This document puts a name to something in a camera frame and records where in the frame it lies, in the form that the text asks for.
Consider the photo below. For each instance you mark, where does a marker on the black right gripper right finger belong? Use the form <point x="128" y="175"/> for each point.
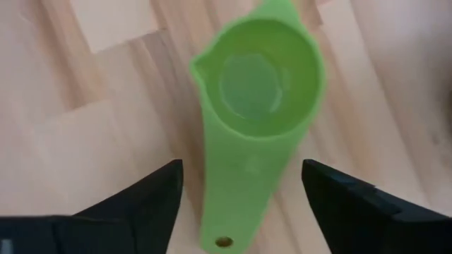
<point x="370" y="225"/>

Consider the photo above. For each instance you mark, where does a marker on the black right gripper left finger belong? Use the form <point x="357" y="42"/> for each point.
<point x="134" y="218"/>

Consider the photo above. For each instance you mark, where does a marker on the green plastic measuring cup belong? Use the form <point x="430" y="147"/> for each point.
<point x="254" y="106"/>

